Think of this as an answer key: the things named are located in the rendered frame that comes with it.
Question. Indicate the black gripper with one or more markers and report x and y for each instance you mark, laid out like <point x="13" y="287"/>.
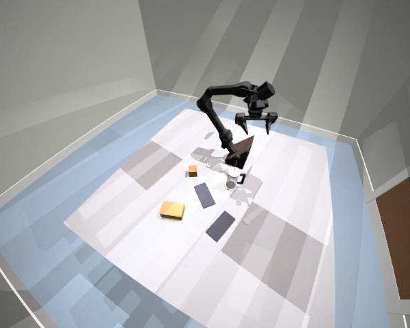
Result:
<point x="240" y="119"/>

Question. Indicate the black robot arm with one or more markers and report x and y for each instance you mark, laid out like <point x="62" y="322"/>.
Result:
<point x="252" y="94"/>

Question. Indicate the tan cardboard box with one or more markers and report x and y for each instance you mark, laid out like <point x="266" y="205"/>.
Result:
<point x="172" y="210"/>

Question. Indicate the glass french press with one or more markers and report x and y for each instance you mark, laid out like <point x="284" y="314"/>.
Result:
<point x="233" y="176"/>

